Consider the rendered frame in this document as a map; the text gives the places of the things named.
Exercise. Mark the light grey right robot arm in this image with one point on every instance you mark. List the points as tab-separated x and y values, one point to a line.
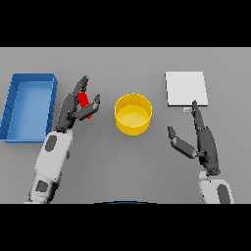
215	191

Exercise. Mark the pale square measuring scale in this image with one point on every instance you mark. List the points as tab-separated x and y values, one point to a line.
186	88

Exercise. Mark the yellow bowl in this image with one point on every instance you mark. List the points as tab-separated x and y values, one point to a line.
133	114

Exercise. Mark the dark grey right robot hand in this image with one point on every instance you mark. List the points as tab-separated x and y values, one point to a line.
206	143

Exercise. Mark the blue tray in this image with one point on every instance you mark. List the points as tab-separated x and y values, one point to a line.
29	108

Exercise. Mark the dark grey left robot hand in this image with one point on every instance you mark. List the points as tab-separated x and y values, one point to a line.
69	106

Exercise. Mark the red beaker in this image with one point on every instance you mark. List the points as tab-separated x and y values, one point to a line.
83	101

